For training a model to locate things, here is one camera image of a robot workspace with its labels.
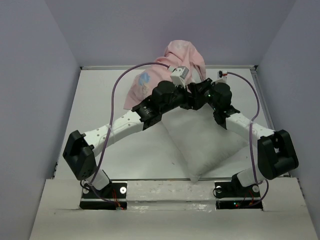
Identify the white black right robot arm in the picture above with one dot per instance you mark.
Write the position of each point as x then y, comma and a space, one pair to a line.
276, 154

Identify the aluminium right table rail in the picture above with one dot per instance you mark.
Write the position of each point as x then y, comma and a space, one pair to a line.
262, 100

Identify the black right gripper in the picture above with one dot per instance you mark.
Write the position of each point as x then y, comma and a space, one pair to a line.
201, 86

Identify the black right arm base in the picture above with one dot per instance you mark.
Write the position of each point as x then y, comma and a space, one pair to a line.
231, 195

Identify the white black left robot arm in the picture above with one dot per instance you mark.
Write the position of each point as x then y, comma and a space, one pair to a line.
81, 149

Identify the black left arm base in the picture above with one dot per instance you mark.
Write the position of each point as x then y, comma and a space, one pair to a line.
112, 197

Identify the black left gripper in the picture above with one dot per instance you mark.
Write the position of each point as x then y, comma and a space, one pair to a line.
187, 97

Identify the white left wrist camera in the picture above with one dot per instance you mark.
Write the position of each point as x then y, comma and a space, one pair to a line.
178, 76

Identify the pink printed pillowcase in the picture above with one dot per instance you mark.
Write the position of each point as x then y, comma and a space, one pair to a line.
177, 53

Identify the white pillow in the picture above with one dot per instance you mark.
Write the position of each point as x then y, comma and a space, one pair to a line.
209, 150

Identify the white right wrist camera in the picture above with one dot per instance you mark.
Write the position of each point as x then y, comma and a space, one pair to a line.
222, 76

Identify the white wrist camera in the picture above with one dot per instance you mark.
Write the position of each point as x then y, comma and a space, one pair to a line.
222, 76
178, 76

